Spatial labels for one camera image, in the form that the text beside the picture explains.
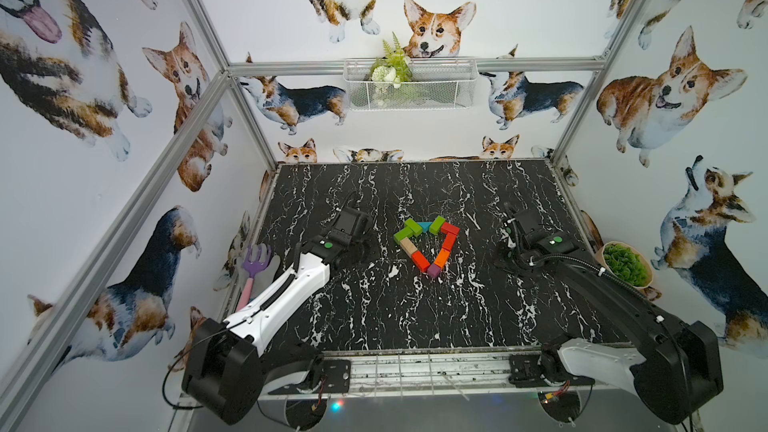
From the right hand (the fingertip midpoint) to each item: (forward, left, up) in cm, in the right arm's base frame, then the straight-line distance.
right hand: (493, 259), depth 81 cm
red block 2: (+4, +20, -9) cm, 22 cm away
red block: (+12, +10, -10) cm, 18 cm away
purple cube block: (+1, +16, -10) cm, 19 cm away
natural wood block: (+9, +23, -9) cm, 27 cm away
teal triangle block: (+17, +17, -9) cm, 26 cm away
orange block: (+6, +13, -10) cm, 17 cm away
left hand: (+4, +30, +3) cm, 30 cm away
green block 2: (+17, +21, -10) cm, 29 cm away
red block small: (+17, +9, -11) cm, 22 cm away
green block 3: (+14, +25, -9) cm, 30 cm away
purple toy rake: (+3, +71, -9) cm, 72 cm away
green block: (+18, +13, -10) cm, 24 cm away
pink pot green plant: (-2, -35, 0) cm, 35 cm away
